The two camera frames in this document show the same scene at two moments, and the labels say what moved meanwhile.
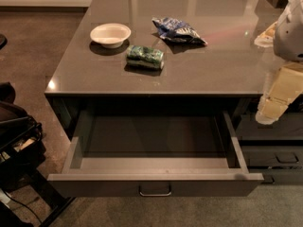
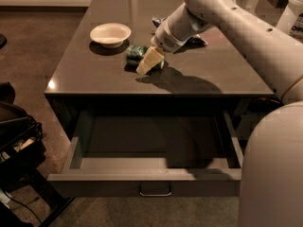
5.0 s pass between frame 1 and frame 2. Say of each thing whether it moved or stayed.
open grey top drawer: stayed
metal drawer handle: stayed
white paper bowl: stayed
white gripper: moved
